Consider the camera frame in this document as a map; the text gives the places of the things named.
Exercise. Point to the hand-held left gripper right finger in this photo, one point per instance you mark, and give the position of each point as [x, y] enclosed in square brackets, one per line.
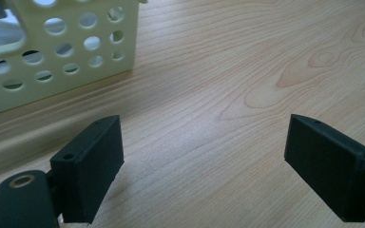
[332, 171]

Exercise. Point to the pale yellow plastic basket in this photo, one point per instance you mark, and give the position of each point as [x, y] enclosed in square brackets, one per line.
[76, 38]

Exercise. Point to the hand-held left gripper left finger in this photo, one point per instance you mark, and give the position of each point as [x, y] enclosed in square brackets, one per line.
[87, 171]

